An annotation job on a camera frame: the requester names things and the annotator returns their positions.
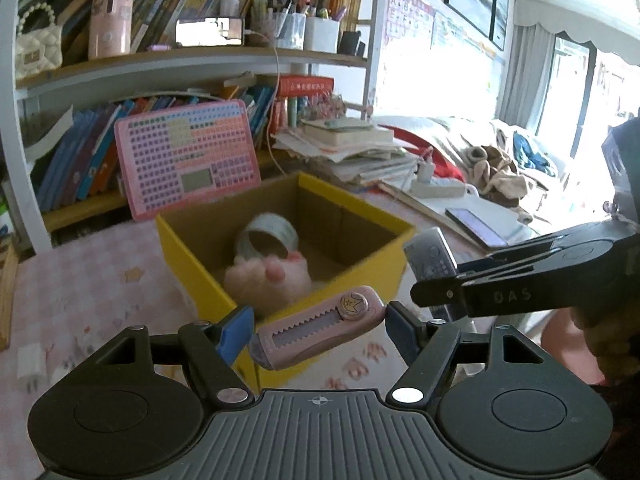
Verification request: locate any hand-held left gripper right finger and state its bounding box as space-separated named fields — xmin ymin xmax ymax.
xmin=386 ymin=301 xmax=546 ymax=408

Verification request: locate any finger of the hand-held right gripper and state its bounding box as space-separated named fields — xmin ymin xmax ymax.
xmin=410 ymin=247 xmax=557 ymax=309
xmin=457 ymin=225 xmax=601 ymax=272

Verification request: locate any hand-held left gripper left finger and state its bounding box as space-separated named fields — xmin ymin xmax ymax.
xmin=90 ymin=305 xmax=257 ymax=408

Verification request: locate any grey remote control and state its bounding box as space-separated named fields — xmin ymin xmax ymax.
xmin=402 ymin=227 xmax=460 ymax=323

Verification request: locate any pink plush paw toy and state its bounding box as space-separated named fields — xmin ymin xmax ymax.
xmin=223 ymin=252 xmax=313 ymax=311

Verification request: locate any pink utility knife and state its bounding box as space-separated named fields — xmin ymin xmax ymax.
xmin=248 ymin=286 xmax=387 ymax=372

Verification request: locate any yellow cardboard box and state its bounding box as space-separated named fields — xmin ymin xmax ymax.
xmin=156 ymin=171 xmax=416 ymax=393

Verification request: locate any wide clear tape roll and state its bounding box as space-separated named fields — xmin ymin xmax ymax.
xmin=234 ymin=212 xmax=300 ymax=261

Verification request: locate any white charger adapter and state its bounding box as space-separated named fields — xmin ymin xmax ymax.
xmin=16 ymin=342 xmax=48 ymax=393

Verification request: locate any person's right hand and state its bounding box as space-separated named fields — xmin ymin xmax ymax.
xmin=572 ymin=307 xmax=640 ymax=386

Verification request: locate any dark smartphone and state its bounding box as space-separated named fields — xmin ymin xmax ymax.
xmin=445 ymin=207 xmax=508 ymax=250

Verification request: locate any beige clothes pile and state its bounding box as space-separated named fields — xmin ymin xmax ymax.
xmin=462 ymin=145 xmax=533 ymax=208

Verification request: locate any blue cloth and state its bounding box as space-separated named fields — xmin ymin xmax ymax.
xmin=512 ymin=132 xmax=556 ymax=176

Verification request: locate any white power strip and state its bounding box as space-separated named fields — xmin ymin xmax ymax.
xmin=410 ymin=180 xmax=481 ymax=200

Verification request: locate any red cloth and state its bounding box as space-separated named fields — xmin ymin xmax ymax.
xmin=390 ymin=127 xmax=468 ymax=181

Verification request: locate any grey curtain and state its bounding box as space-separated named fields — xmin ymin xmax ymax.
xmin=500 ymin=25 xmax=556 ymax=136

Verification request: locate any stack of books and papers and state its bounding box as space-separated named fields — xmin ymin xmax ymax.
xmin=272 ymin=117 xmax=421 ymax=191

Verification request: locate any pink learning board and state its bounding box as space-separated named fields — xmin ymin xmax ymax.
xmin=114 ymin=100 xmax=262 ymax=222

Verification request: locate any colourful paper flower craft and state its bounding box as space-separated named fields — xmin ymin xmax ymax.
xmin=305 ymin=95 xmax=347 ymax=121

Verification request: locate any wooden chessboard box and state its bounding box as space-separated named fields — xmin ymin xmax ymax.
xmin=0 ymin=242 xmax=18 ymax=351

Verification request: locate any row of blue books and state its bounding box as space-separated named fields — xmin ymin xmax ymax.
xmin=35 ymin=85 xmax=276 ymax=211

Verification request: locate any red box on shelf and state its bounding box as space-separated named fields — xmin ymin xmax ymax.
xmin=276 ymin=75 xmax=335 ymax=98

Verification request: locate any white bookshelf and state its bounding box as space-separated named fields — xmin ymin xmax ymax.
xmin=0 ymin=0 xmax=381 ymax=256

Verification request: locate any black pen holder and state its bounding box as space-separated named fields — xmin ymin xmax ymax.
xmin=337 ymin=30 xmax=367 ymax=57

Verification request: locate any white pen holder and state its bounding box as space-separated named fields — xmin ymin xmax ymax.
xmin=304 ymin=15 xmax=341 ymax=54

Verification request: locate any clear pen holder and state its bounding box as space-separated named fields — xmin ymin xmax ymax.
xmin=250 ymin=0 xmax=307 ymax=51

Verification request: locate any row of colourful upright books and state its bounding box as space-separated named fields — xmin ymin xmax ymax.
xmin=55 ymin=0 xmax=363 ymax=53

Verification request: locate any pink cylindrical device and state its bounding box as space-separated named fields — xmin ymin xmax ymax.
xmin=88 ymin=0 xmax=137 ymax=60

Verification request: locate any white quilted handbag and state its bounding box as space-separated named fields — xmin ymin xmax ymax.
xmin=14 ymin=2 xmax=63 ymax=81

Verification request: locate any white charging cable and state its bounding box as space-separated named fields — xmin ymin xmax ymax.
xmin=245 ymin=30 xmax=282 ymax=176

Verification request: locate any pink wall poster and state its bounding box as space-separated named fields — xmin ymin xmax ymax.
xmin=382 ymin=0 xmax=436 ymax=51

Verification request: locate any smartphone with white cable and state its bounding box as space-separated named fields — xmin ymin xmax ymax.
xmin=175 ymin=16 xmax=247 ymax=47

